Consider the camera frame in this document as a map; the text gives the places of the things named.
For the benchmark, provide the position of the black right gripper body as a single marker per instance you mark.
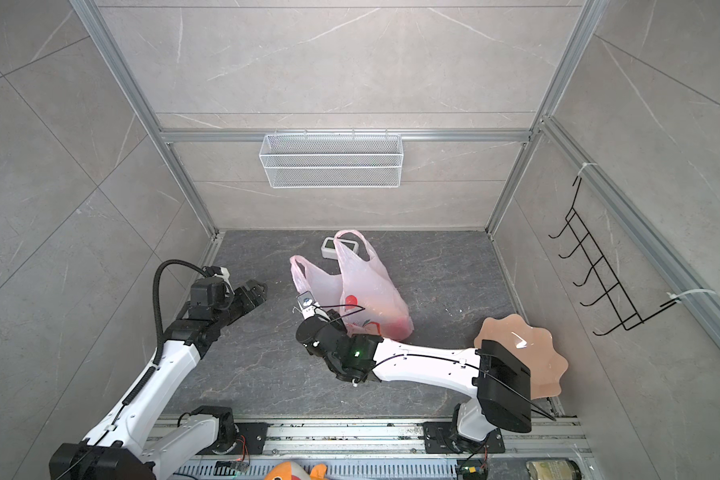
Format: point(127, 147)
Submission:
point(337, 320)

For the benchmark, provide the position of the white wire mesh basket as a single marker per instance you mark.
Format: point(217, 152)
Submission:
point(346, 160)

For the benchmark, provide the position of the black wire hook rack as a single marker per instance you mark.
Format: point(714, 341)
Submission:
point(601, 273)

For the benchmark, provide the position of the pink wavy plate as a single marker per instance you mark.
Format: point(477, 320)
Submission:
point(533, 346)

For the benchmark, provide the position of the pink plastic shopping bag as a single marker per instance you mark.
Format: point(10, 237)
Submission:
point(362, 292)

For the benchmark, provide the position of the orange plush toy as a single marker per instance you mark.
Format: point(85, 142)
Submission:
point(289, 470)

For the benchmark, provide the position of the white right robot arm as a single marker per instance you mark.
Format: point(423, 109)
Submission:
point(496, 382)

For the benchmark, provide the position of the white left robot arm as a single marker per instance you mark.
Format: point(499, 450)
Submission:
point(117, 448)

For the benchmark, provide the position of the white digital clock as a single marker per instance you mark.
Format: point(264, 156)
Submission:
point(329, 247)

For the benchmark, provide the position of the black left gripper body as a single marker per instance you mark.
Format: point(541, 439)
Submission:
point(237, 305)

